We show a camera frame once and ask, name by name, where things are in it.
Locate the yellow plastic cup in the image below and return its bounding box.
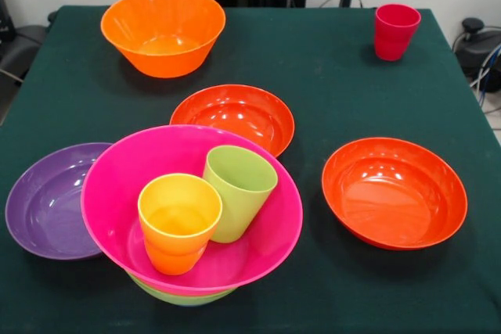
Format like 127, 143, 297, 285
137, 173, 224, 277

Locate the purple plastic bowl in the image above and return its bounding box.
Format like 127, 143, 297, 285
5, 142, 114, 261

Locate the red plastic bowl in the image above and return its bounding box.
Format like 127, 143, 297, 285
168, 83, 296, 159
321, 137, 469, 251

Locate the dark green tablecloth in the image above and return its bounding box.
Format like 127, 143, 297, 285
0, 4, 501, 334

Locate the green plastic bowl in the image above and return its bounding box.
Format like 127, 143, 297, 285
125, 270, 238, 307

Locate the pink plastic bowl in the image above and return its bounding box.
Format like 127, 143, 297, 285
80, 124, 305, 298

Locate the green plastic cup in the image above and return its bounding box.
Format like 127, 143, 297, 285
202, 145, 279, 245

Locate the orange plastic bowl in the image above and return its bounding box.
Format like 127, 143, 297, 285
99, 0, 227, 80

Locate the red plastic cup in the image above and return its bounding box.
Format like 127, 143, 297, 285
373, 3, 423, 63

